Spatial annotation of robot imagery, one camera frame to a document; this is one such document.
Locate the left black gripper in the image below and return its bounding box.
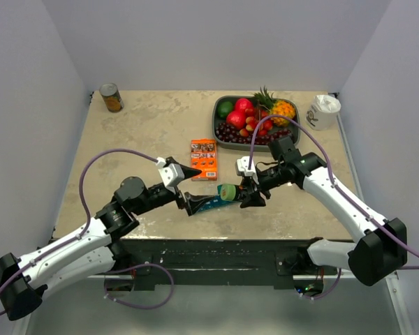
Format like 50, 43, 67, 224
133, 164, 214, 216

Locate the green black pill bottle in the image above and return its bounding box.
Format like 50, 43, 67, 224
219, 184, 247, 202

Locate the teal weekly pill organizer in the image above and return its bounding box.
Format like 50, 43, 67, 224
197, 184, 233, 213

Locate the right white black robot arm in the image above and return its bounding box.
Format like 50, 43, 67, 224
235, 137, 408, 286

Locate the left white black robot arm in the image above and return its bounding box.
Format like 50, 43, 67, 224
0, 157, 201, 321

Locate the orange cardboard box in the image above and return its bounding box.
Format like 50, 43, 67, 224
191, 139, 218, 181

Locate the purple grape bunch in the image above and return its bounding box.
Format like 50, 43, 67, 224
215, 122, 294, 146

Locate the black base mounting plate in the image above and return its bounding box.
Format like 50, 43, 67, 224
111, 239, 338, 290

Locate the lower red apple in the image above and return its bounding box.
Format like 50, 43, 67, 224
226, 110, 247, 130

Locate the red apple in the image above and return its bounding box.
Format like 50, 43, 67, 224
226, 110, 247, 130
234, 98, 253, 112

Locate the green lime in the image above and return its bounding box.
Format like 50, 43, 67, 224
216, 101, 234, 119

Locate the gray fruit tray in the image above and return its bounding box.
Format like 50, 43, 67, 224
212, 96, 300, 151

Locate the toy pineapple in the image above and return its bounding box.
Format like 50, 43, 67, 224
253, 86, 296, 128

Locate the upper red apple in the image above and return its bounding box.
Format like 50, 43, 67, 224
234, 98, 253, 112

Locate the white paper towel roll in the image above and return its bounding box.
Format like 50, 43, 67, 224
306, 94, 341, 131

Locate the tin can with fruit label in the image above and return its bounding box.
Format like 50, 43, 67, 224
99, 83, 124, 112

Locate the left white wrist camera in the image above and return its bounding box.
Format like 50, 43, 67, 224
156, 157, 184, 193

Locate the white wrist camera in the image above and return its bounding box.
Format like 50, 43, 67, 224
156, 157, 184, 193
235, 156, 259, 185

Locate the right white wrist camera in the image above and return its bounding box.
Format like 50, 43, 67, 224
235, 156, 259, 185

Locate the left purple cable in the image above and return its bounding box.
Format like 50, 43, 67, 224
0, 149, 161, 318

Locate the purple cable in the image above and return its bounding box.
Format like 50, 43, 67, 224
0, 149, 161, 318
248, 114, 419, 270

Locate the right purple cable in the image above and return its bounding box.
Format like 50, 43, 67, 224
248, 114, 419, 270

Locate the aluminium frame rail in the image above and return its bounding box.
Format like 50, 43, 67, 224
337, 116, 415, 334

